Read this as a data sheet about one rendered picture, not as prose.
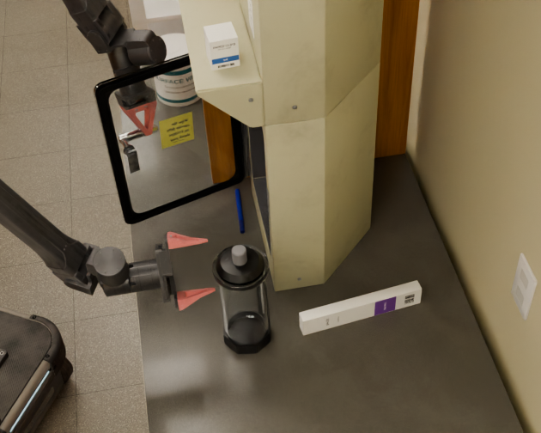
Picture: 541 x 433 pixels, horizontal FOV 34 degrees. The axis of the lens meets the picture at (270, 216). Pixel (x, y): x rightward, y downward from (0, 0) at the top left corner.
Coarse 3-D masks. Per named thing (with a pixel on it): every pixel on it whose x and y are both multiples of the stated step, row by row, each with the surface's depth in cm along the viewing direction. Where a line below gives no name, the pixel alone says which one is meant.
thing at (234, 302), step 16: (224, 288) 167; (256, 288) 167; (224, 304) 172; (240, 304) 169; (256, 304) 170; (224, 320) 177; (240, 320) 173; (256, 320) 174; (240, 336) 176; (256, 336) 177
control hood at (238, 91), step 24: (192, 0) 169; (216, 0) 169; (192, 24) 163; (240, 24) 163; (192, 48) 158; (240, 48) 158; (192, 72) 154; (216, 72) 153; (240, 72) 153; (216, 96) 151; (240, 96) 152; (240, 120) 156
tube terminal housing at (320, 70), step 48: (240, 0) 166; (288, 0) 140; (336, 0) 144; (288, 48) 146; (336, 48) 151; (288, 96) 154; (336, 96) 159; (288, 144) 162; (336, 144) 168; (288, 192) 171; (336, 192) 177; (288, 240) 180; (336, 240) 188; (288, 288) 191
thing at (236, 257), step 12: (228, 252) 168; (240, 252) 164; (252, 252) 168; (216, 264) 168; (228, 264) 166; (240, 264) 165; (252, 264) 166; (228, 276) 164; (240, 276) 164; (252, 276) 165
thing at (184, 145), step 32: (128, 96) 177; (160, 96) 181; (192, 96) 185; (128, 128) 182; (160, 128) 186; (192, 128) 190; (224, 128) 195; (160, 160) 192; (192, 160) 196; (224, 160) 201; (160, 192) 198; (192, 192) 203
